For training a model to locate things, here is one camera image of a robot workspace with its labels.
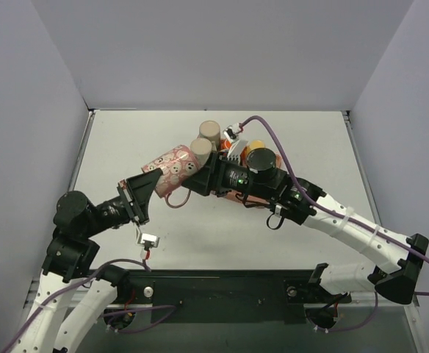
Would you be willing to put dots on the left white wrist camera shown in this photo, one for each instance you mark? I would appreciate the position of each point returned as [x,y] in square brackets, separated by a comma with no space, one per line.
[145,240]

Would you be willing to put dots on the pink patterned mug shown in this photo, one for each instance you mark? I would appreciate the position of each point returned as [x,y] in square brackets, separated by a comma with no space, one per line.
[176,165]

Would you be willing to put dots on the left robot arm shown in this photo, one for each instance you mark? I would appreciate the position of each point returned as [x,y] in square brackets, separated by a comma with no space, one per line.
[70,296]

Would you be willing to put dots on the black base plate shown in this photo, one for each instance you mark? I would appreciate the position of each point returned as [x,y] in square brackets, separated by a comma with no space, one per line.
[225,296]

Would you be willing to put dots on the orange mug black handle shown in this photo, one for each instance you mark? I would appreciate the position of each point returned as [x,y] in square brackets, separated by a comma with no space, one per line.
[225,145]

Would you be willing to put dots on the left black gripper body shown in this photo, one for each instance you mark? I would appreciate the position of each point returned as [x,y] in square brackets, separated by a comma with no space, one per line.
[131,202]

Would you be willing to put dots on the yellow mug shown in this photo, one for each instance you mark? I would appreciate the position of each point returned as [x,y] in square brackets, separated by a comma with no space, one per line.
[254,144]

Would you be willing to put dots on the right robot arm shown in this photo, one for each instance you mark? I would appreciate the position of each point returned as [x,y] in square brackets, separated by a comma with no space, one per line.
[393,261]

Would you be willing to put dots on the beige floral mug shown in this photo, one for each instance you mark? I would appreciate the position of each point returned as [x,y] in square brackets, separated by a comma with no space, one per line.
[200,149]

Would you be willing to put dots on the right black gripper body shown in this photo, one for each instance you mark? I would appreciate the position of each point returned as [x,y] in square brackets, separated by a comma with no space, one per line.
[214,173]

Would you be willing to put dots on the tall beige seashell mug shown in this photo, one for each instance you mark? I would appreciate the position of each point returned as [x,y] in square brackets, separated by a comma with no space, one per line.
[211,131]

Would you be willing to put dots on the pink plastic tray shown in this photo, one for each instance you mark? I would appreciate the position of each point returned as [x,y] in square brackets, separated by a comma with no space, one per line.
[234,196]

